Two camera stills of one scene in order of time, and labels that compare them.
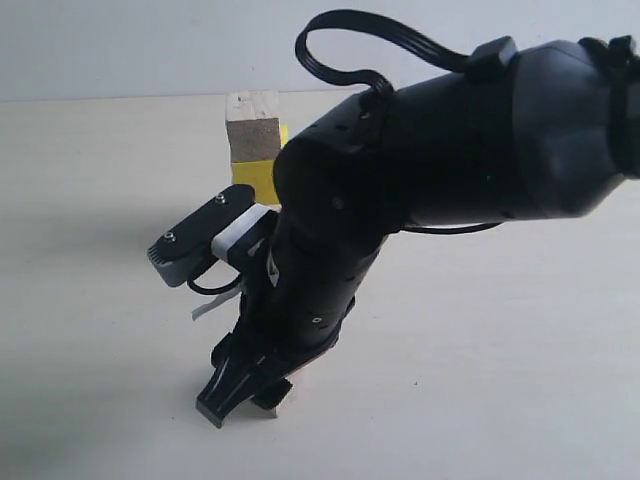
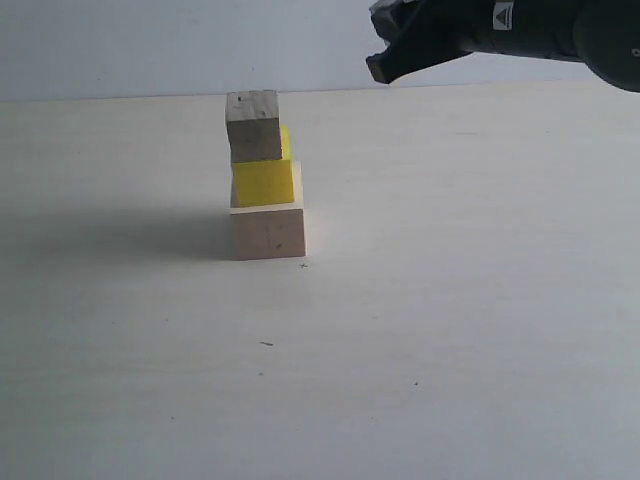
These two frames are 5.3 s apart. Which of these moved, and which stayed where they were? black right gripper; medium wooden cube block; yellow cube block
Moved: black right gripper
Stayed: yellow cube block; medium wooden cube block
